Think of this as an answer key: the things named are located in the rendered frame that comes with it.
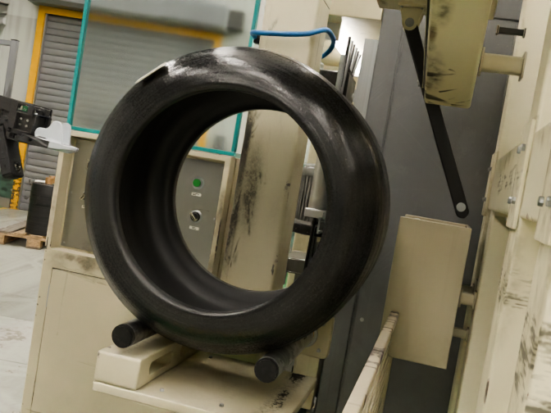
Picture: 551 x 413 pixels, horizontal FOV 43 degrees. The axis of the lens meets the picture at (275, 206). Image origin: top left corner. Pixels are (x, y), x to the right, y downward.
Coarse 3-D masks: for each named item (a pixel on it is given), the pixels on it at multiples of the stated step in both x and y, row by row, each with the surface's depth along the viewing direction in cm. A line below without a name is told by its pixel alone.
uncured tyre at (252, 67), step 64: (192, 64) 125; (256, 64) 123; (128, 128) 127; (192, 128) 154; (320, 128) 119; (128, 192) 150; (384, 192) 125; (128, 256) 128; (192, 256) 156; (320, 256) 119; (192, 320) 125; (256, 320) 122; (320, 320) 123
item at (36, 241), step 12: (36, 180) 778; (48, 180) 749; (36, 192) 736; (48, 192) 736; (36, 204) 736; (48, 204) 738; (36, 216) 736; (48, 216) 739; (12, 228) 761; (24, 228) 786; (36, 228) 737; (0, 240) 732; (12, 240) 763; (36, 240) 734
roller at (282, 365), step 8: (312, 336) 153; (296, 344) 138; (304, 344) 145; (272, 352) 126; (280, 352) 128; (288, 352) 131; (296, 352) 137; (264, 360) 122; (272, 360) 122; (280, 360) 125; (288, 360) 129; (256, 368) 123; (264, 368) 122; (272, 368) 122; (280, 368) 124; (256, 376) 123; (264, 376) 122; (272, 376) 122
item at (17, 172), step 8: (0, 128) 146; (0, 136) 145; (0, 144) 145; (8, 144) 146; (16, 144) 149; (0, 152) 145; (8, 152) 145; (16, 152) 148; (0, 160) 145; (8, 160) 145; (16, 160) 147; (8, 168) 145; (16, 168) 146; (8, 176) 145; (16, 176) 146
